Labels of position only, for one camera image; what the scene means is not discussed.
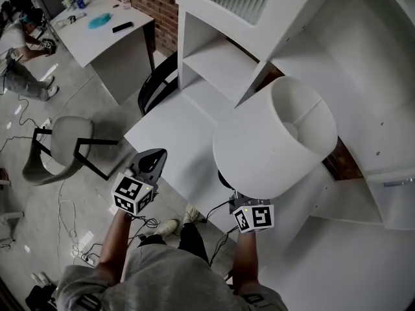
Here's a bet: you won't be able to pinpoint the grey shirt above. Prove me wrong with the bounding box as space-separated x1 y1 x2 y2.
56 243 289 311

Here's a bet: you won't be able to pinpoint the black floor cable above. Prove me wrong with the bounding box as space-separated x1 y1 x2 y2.
0 95 50 152

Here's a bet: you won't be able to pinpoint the white floor cable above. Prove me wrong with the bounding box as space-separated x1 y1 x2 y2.
57 179 99 266

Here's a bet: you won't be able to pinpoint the black remote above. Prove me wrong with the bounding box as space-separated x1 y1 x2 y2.
112 21 134 34

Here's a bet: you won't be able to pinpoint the small white table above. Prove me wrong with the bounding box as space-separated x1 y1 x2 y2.
51 0 156 106

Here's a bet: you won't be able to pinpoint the person's beige shoe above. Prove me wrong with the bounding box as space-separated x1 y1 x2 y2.
155 218 180 238
184 204 200 224

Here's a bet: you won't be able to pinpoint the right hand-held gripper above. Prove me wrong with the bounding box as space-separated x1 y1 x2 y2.
228 191 275 234

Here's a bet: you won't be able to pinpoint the person's right forearm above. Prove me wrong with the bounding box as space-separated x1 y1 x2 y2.
231 230 261 297

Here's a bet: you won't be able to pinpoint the person's left forearm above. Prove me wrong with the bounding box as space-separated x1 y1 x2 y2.
95 211 134 287

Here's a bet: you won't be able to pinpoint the white table lamp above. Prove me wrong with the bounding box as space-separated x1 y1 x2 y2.
212 75 339 202

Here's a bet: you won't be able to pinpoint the grey chair with black frame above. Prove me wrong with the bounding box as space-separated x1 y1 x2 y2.
21 115 119 187

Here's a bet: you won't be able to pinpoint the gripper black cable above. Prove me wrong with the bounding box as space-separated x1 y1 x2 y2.
209 227 239 268
125 214 162 249

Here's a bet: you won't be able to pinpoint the large white furniture top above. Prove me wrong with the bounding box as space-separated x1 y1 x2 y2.
258 217 415 311

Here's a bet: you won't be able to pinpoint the white desk hutch shelf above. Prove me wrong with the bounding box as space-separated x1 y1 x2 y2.
174 0 415 230

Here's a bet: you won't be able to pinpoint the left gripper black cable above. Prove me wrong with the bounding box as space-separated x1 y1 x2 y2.
125 214 162 249

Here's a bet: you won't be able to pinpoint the white crumpled object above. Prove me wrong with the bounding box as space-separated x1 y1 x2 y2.
53 11 87 29

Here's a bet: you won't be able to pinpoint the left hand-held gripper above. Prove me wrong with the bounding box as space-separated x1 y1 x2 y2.
111 148 169 215

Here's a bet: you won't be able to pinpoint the black trousers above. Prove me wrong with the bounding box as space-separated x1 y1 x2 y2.
138 222 212 266

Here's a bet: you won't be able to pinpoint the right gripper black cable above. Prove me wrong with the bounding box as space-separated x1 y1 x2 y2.
209 227 239 268

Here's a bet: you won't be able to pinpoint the teal cloth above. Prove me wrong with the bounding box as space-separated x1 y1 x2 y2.
88 11 113 30

